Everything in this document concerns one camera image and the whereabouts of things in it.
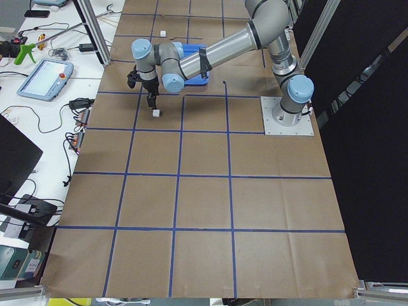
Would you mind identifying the black monitor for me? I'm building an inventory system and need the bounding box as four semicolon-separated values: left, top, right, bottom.
1;116;43;203

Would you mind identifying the black smartphone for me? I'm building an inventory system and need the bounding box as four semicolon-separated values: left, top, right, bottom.
24;10;50;18

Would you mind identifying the blue teach pendant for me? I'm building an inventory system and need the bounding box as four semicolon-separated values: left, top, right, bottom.
17;59;74;101

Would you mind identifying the black monitor stand base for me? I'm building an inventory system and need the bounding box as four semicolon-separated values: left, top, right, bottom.
15;194;58;226

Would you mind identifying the black power adapter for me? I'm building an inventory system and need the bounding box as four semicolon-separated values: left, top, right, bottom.
78;43;95;53

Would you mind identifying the orange black connector box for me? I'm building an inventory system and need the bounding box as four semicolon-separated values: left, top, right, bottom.
74;108;91;126

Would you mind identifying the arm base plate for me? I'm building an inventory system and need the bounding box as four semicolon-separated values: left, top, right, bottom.
260;96;314;136

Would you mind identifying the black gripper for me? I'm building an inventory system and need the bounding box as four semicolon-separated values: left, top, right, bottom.
140;75;159;110

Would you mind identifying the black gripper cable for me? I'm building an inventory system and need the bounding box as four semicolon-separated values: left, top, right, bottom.
198;46;213;80

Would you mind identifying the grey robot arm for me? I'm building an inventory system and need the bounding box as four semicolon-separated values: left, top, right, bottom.
127;1;314;127

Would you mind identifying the green handled grabber tool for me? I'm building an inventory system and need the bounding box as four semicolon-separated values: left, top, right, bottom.
14;23;85;65

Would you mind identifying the blue plastic tray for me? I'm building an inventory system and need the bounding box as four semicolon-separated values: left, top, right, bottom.
182;43;210;87

